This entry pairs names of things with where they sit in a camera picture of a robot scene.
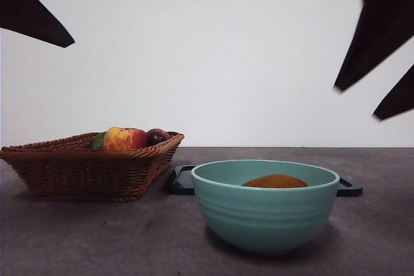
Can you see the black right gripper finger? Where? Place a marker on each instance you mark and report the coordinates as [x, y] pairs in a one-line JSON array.
[[399, 101], [381, 20]]

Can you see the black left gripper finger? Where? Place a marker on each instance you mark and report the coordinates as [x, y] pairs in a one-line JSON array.
[[26, 11]]

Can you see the teal ribbed bowl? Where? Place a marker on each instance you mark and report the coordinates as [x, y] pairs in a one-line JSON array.
[[262, 218]]

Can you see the green avocado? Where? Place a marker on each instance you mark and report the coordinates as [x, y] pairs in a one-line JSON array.
[[98, 141]]

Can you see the red yellow apple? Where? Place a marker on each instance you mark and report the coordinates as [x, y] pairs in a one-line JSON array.
[[124, 138]]

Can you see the brown wicker basket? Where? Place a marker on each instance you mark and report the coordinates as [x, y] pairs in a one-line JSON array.
[[81, 172]]

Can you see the dark purple plum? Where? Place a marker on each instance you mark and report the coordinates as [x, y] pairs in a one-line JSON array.
[[156, 137]]

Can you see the dark rectangular tray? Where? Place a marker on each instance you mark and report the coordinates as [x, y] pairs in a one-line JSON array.
[[181, 182]]

